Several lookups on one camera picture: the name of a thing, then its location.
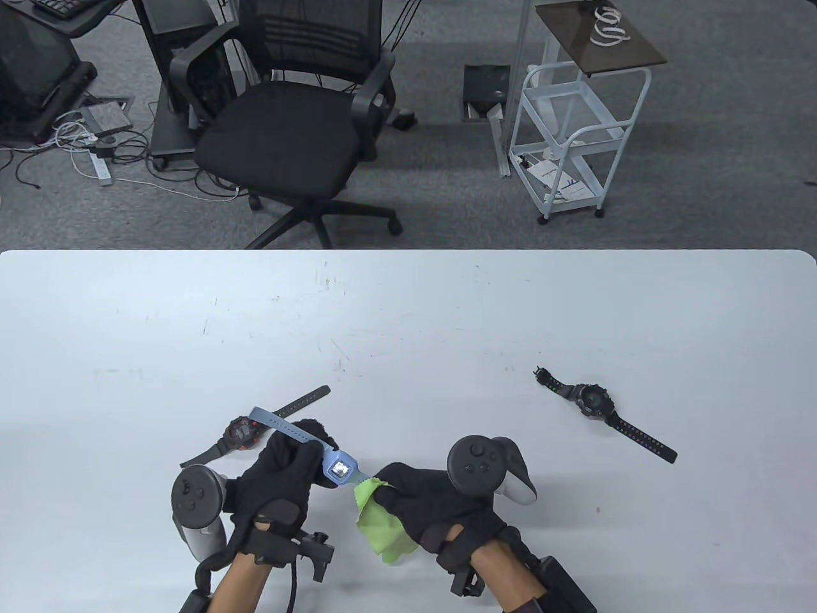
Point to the black mesh office chair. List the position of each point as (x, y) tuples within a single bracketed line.
[(281, 134)]

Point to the person's right hand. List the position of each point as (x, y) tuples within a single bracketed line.
[(434, 511)]

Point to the black desk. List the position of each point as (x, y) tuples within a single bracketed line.
[(83, 22)]

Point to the green microfibre cloth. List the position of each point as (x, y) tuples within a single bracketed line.
[(383, 530)]

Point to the black machine base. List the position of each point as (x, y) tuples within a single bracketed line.
[(25, 64)]

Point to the person's left hand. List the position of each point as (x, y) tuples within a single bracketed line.
[(274, 485)]

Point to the open black floor box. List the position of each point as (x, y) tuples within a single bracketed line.
[(485, 83)]

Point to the black red watch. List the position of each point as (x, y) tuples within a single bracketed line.
[(241, 433)]

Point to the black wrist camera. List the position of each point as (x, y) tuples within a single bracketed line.
[(318, 554), (466, 581)]

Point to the black rolling computer stand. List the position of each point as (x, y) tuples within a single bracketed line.
[(166, 134)]

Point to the white rolling cart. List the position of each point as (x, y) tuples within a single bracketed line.
[(555, 105), (613, 57)]

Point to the person's left forearm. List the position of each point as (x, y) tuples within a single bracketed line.
[(239, 584)]

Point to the grey white hand controller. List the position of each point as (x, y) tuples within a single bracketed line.
[(475, 463), (198, 495)]

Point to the grey floor plate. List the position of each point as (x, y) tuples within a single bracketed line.
[(105, 115)]

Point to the light blue watch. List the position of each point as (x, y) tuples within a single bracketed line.
[(338, 469)]

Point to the black floor adapter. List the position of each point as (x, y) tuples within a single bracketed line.
[(404, 119)]

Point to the person's right forearm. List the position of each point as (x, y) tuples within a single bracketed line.
[(510, 581)]

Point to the black keyboard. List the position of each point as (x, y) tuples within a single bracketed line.
[(60, 6)]

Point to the white paper sheet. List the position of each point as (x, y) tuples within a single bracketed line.
[(555, 182)]

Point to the white power strip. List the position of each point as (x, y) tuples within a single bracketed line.
[(101, 169)]

